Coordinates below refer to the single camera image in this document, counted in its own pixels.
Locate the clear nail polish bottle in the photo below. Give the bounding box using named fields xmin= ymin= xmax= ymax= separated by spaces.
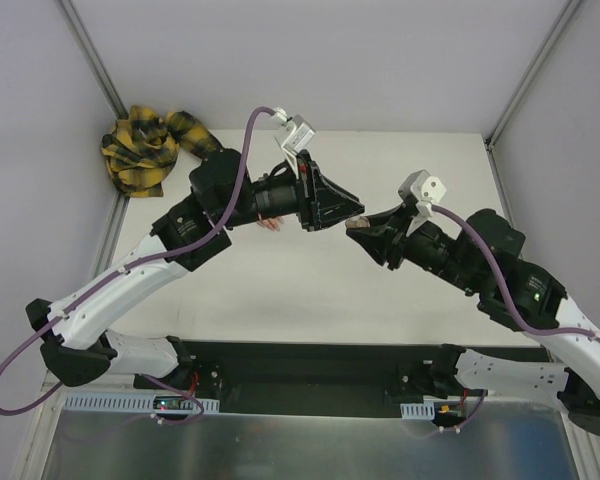
xmin=345 ymin=215 xmax=370 ymax=229

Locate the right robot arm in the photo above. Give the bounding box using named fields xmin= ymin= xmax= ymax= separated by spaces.
xmin=346 ymin=204 xmax=600 ymax=437

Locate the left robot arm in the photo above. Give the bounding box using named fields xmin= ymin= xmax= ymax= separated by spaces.
xmin=26 ymin=149 xmax=364 ymax=390

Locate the mannequin hand with painted nails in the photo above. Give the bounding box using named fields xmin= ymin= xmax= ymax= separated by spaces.
xmin=257 ymin=217 xmax=284 ymax=232

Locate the yellow plaid shirt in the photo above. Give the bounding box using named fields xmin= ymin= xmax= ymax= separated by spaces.
xmin=101 ymin=105 xmax=223 ymax=198

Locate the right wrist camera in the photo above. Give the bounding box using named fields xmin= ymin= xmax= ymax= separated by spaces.
xmin=398 ymin=170 xmax=447 ymax=237

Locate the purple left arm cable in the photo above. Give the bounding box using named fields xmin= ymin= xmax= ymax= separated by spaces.
xmin=0 ymin=106 xmax=281 ymax=426

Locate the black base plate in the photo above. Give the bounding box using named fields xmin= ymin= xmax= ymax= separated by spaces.
xmin=132 ymin=339 xmax=554 ymax=416

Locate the right white cable duct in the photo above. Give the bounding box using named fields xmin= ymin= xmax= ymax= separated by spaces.
xmin=399 ymin=400 xmax=466 ymax=421

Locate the white cable duct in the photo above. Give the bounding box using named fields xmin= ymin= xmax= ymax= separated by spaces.
xmin=399 ymin=400 xmax=466 ymax=421
xmin=63 ymin=393 xmax=200 ymax=415

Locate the aluminium frame post right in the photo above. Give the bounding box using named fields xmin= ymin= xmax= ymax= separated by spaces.
xmin=484 ymin=0 xmax=587 ymax=152

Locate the aluminium frame post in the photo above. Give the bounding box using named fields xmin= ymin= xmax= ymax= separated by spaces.
xmin=55 ymin=0 xmax=128 ymax=119
xmin=484 ymin=0 xmax=587 ymax=152

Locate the aluminium frame post left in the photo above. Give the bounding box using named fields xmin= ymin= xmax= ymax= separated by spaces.
xmin=55 ymin=0 xmax=128 ymax=119

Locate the left white cable duct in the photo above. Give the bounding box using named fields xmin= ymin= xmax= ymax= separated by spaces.
xmin=63 ymin=393 xmax=200 ymax=415

